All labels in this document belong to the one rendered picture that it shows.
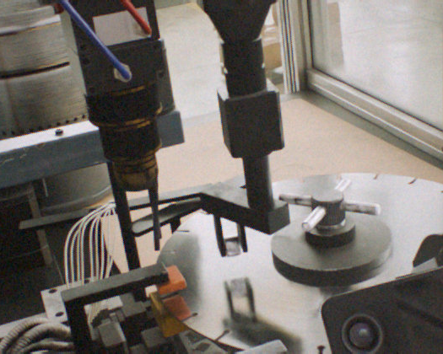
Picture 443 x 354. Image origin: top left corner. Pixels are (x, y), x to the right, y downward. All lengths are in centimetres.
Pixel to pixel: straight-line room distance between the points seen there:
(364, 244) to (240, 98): 20
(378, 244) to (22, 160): 37
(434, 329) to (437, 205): 40
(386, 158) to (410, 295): 101
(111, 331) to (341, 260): 21
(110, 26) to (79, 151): 29
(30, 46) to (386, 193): 63
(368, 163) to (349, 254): 70
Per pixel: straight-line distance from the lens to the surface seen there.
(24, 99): 125
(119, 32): 57
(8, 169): 83
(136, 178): 62
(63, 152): 83
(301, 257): 70
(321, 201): 70
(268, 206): 64
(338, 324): 42
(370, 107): 158
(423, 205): 80
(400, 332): 41
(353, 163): 140
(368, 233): 73
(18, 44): 123
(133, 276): 67
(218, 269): 72
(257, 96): 60
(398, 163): 138
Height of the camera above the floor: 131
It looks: 24 degrees down
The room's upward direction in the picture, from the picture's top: 8 degrees counter-clockwise
